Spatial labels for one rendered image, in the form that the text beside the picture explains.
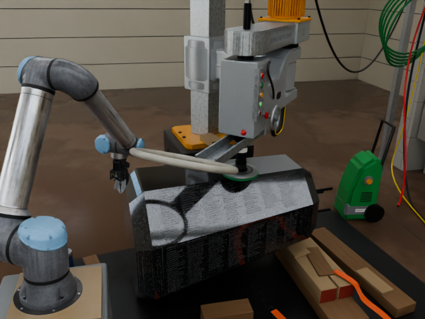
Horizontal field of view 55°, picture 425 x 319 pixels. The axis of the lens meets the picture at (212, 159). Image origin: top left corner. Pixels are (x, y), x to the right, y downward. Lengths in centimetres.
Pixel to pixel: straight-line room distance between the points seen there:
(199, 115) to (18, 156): 199
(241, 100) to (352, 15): 760
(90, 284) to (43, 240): 30
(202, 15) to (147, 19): 519
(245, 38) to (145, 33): 625
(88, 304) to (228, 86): 131
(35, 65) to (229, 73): 104
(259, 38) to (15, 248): 147
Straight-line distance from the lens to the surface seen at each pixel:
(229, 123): 232
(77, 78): 157
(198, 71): 316
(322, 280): 281
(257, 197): 253
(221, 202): 245
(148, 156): 165
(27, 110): 160
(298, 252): 299
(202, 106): 328
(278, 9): 281
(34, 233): 147
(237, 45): 218
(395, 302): 298
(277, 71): 261
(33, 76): 162
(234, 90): 226
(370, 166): 371
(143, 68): 843
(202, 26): 318
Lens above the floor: 191
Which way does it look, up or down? 23 degrees down
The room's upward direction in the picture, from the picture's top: 1 degrees clockwise
